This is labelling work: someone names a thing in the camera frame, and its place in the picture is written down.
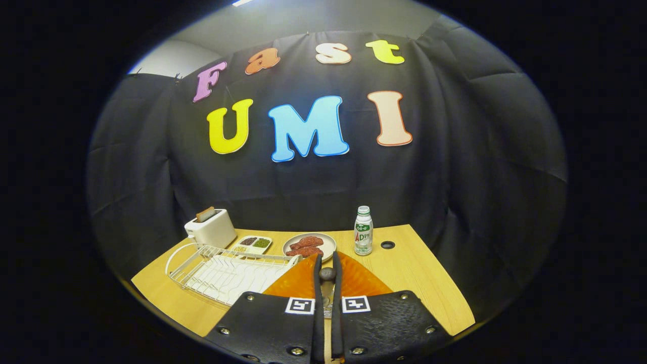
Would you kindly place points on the toast slice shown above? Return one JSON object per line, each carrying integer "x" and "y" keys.
{"x": 204, "y": 214}

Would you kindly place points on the white bottle with green label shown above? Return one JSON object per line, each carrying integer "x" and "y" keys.
{"x": 363, "y": 235}

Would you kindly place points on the white drain tray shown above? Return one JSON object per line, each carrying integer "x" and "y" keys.
{"x": 227, "y": 278}

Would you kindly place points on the white divided seed tray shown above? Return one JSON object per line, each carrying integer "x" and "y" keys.
{"x": 252, "y": 243}

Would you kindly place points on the red meat piece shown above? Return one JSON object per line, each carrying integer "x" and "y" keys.
{"x": 303, "y": 252}
{"x": 307, "y": 242}

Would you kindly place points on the black backdrop cloth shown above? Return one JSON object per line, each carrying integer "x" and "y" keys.
{"x": 455, "y": 177}

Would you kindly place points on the white toaster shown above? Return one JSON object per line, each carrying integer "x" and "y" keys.
{"x": 212, "y": 232}

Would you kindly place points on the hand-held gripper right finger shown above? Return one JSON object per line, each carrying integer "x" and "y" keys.
{"x": 337, "y": 328}

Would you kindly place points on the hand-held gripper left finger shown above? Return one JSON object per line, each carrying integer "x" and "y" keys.
{"x": 318, "y": 333}

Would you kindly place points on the beige round plate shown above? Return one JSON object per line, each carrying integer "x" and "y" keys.
{"x": 328, "y": 245}

